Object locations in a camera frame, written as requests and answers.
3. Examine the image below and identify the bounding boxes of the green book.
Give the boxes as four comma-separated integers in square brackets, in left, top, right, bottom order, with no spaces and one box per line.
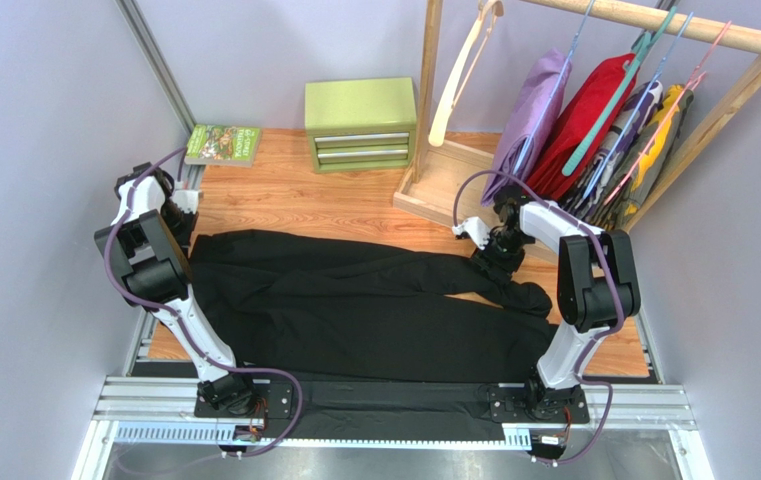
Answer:
[184,124,262,168]

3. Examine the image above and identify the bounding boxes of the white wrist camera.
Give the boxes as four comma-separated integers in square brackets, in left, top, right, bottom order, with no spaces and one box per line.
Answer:
[171,189,203,215]
[452,216,491,247]

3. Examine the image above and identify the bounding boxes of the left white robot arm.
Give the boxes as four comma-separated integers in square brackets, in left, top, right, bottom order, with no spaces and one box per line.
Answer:
[94,163,261,417]

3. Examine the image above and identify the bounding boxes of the teal hanger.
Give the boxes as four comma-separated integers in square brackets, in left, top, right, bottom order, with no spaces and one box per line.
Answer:
[561,1,679,180]

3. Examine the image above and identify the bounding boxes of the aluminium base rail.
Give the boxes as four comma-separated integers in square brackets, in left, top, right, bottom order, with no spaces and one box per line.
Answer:
[87,377,713,479]

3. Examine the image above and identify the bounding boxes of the black trousers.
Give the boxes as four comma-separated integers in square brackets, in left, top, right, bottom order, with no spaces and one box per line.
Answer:
[190,230,555,383]

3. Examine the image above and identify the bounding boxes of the green drawer box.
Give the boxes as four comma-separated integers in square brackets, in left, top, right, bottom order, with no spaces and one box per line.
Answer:
[304,77,417,173]

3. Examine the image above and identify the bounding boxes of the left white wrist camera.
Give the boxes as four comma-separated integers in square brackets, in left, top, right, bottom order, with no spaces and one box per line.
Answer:
[171,189,203,215]

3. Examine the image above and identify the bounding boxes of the wooden clothes rack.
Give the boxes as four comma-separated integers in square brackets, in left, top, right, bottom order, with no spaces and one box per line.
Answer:
[393,1,761,229]

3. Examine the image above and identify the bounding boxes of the red garment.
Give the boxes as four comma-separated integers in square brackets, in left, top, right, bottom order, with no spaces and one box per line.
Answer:
[527,53,636,200]

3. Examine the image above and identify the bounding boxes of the aluminium corner post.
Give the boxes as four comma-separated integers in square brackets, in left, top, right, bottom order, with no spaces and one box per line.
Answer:
[115,0,196,133]

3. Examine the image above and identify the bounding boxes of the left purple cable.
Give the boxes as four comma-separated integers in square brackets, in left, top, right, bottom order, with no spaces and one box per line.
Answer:
[101,146,305,461]

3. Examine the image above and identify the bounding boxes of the cream plastic hanger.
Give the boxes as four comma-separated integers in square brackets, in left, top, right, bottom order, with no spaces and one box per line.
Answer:
[428,0,504,147]

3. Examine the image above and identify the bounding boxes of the light blue wire hanger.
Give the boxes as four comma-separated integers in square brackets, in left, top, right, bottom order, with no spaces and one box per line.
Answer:
[575,2,694,206]

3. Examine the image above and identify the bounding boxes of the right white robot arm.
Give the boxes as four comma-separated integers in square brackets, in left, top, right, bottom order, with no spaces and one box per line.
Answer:
[453,197,641,420]

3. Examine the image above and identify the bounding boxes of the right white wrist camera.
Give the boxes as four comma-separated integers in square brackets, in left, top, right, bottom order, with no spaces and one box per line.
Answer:
[452,216,491,247]

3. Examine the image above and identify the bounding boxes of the yellow grey garment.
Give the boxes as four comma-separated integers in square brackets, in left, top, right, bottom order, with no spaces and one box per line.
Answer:
[591,84,694,230]

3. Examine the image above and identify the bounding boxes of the pink wire hanger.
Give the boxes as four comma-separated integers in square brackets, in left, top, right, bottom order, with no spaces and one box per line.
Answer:
[600,21,732,207]

